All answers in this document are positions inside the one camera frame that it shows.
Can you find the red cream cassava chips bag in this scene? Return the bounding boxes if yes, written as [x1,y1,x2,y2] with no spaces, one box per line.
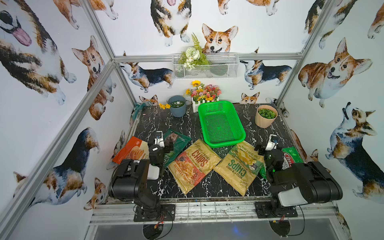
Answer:
[112,137,150,165]

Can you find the yellow chips bag green label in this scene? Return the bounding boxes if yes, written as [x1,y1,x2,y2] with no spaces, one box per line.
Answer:
[214,141,265,196]

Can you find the green white Cimba cassava bag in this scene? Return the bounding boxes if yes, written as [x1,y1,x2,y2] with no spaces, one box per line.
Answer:
[259,147,304,180]

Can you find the yellow chips bag red label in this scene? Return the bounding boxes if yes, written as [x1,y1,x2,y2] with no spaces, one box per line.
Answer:
[168,139,222,195]

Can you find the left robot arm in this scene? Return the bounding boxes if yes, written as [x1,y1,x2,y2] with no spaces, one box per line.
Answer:
[108,137,176,223]

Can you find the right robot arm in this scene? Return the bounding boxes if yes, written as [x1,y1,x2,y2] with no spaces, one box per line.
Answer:
[255,146,343,219]

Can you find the dark green Real chips bag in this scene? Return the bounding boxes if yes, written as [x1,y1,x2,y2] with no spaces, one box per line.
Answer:
[164,129,192,168]

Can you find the green plastic basket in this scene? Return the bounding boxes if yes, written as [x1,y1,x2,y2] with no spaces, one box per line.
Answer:
[198,101,246,149]

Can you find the beige pot with green plant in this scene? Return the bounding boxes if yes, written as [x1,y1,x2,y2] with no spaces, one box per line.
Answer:
[255,105,279,129]

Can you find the yellow flowers with teal ribbon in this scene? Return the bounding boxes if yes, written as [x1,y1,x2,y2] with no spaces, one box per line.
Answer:
[131,102,171,121]

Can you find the grey blue plant pot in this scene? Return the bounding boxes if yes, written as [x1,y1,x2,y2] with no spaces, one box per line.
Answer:
[167,95,187,118]

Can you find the flowers in white fence box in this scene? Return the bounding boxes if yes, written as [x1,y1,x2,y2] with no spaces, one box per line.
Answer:
[184,80,222,113]

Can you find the white flower green fern bouquet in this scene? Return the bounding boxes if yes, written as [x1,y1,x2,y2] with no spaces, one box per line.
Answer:
[178,33,211,71]

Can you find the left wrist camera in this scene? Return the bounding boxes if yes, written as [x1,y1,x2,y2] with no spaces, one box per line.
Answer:
[154,131,165,148]

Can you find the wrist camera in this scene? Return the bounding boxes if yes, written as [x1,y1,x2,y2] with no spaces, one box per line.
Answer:
[266,134,279,151]
[154,131,165,148]

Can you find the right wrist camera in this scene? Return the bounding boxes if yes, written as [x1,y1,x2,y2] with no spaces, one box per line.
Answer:
[266,134,279,151]

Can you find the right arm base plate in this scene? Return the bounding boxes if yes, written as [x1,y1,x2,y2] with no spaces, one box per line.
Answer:
[255,202,298,219]

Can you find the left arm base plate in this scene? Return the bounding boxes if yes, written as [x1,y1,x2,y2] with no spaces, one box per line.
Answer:
[134,204,176,222]

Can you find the aluminium front rail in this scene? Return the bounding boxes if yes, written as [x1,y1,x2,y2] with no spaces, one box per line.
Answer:
[89,201,339,226]

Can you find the white wire wall basket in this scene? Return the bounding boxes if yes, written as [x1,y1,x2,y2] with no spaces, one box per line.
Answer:
[172,53,240,80]

